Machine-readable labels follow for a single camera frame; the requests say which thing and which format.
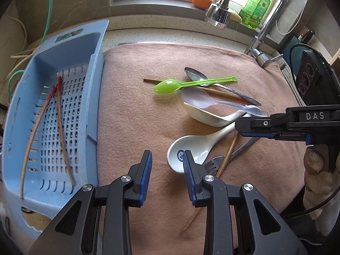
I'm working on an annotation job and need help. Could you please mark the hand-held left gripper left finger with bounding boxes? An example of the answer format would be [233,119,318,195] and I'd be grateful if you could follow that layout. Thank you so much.
[28,149,153,255]

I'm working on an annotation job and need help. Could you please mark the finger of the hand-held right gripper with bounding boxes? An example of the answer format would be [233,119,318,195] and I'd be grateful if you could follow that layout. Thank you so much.
[240,132,306,142]
[234,113,289,135]

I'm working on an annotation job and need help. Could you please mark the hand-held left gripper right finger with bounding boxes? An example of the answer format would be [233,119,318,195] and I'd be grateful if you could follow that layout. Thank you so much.
[183,149,309,255]

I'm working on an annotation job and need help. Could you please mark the metal fork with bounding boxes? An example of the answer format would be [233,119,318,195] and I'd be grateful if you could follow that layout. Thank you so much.
[203,135,262,177]

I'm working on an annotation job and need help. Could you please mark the white ceramic soup spoon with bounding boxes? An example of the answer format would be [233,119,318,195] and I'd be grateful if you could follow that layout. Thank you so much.
[184,102,259,127]
[167,123,239,174]

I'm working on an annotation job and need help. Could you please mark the red-tipped wooden chopstick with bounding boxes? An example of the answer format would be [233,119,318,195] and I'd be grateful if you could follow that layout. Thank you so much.
[143,78,249,103]
[20,85,57,200]
[56,72,76,186]
[183,132,239,231]

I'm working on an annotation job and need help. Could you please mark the translucent plastic spoon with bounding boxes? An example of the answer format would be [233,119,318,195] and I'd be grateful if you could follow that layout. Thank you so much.
[181,88,267,117]

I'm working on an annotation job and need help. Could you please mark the metal spoon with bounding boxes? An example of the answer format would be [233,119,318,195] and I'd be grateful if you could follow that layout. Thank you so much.
[184,67,261,106]

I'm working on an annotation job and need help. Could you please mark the green plastic spoon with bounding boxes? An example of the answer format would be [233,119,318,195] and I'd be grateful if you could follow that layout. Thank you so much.
[154,76,238,94]

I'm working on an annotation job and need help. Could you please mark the blue plastic drain basket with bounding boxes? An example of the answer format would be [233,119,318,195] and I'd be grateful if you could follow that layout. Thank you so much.
[0,18,111,241]

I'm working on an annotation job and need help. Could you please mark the person's right hand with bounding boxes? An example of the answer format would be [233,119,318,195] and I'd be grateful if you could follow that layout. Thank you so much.
[303,145,340,235]

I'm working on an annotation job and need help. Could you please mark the dark blue knife block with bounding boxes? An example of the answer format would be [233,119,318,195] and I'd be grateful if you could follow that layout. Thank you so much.
[282,36,303,67]

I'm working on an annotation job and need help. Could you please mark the pink cloth mat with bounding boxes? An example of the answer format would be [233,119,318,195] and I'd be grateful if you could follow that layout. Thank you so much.
[97,42,306,255]

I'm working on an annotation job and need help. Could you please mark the chrome kitchen faucet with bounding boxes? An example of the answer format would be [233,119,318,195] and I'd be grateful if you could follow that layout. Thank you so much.
[243,0,289,68]

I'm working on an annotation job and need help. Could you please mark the green dish soap bottle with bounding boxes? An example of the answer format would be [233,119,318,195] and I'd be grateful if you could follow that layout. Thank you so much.
[240,0,273,30]

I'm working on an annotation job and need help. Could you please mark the chrome faucet spray head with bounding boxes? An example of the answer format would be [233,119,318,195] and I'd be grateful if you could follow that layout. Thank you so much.
[204,0,243,28]

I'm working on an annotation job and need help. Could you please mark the orange fruit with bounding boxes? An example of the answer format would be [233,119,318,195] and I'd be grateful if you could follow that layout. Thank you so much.
[192,0,214,8]

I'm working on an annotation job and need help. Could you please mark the black cable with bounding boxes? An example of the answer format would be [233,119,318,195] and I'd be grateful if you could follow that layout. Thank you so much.
[283,182,340,220]

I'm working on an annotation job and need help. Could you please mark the white cord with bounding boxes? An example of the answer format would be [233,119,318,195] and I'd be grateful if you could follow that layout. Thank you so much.
[5,8,39,81]

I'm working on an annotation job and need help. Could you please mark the green hose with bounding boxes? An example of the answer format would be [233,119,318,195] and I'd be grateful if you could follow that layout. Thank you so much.
[7,0,53,99]

